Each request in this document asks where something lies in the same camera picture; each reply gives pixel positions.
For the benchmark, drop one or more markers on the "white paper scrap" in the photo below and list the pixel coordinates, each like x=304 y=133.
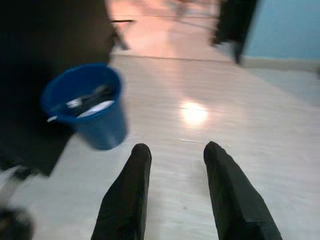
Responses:
x=95 y=108

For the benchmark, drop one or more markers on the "black trash item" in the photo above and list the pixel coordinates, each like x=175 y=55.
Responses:
x=100 y=92

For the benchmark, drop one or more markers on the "black desk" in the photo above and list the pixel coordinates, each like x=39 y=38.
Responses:
x=50 y=37

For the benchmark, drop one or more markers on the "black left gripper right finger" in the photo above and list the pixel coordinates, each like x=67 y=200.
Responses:
x=237 y=200

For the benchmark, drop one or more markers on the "blue plastic bucket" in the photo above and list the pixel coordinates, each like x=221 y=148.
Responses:
x=105 y=132

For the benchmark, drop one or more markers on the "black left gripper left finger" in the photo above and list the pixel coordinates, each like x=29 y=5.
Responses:
x=127 y=200

